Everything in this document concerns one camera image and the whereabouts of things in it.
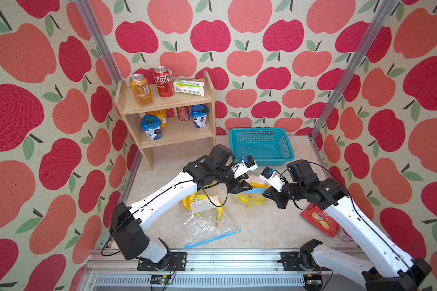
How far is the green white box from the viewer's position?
0.78 m

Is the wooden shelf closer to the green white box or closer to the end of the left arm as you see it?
the green white box

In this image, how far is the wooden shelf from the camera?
0.75 meters
